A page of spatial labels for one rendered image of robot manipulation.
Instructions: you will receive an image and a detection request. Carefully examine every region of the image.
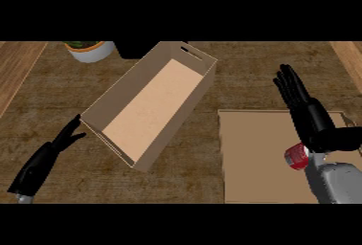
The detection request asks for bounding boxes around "flat brown tray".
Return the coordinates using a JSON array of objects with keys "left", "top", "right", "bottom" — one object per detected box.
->
[{"left": 216, "top": 108, "right": 362, "bottom": 205}]

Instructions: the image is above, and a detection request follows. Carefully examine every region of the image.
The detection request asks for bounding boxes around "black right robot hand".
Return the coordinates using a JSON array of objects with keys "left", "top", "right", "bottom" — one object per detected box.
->
[{"left": 272, "top": 63, "right": 362, "bottom": 154}]

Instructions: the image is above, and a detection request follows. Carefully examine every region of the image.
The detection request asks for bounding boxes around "white plant pot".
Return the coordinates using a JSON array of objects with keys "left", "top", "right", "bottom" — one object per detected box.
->
[{"left": 62, "top": 41, "right": 117, "bottom": 64}]

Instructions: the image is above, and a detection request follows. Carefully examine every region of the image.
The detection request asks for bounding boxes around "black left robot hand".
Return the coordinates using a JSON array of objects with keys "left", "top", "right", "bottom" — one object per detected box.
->
[{"left": 8, "top": 114, "right": 87, "bottom": 197}]

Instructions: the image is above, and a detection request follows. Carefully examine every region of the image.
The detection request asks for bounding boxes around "open cardboard box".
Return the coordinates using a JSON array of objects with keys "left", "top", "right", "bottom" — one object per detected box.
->
[{"left": 80, "top": 41, "right": 219, "bottom": 172}]

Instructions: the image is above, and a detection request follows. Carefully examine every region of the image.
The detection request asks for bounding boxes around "red can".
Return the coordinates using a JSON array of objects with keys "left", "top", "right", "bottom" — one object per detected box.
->
[{"left": 282, "top": 142, "right": 313, "bottom": 171}]

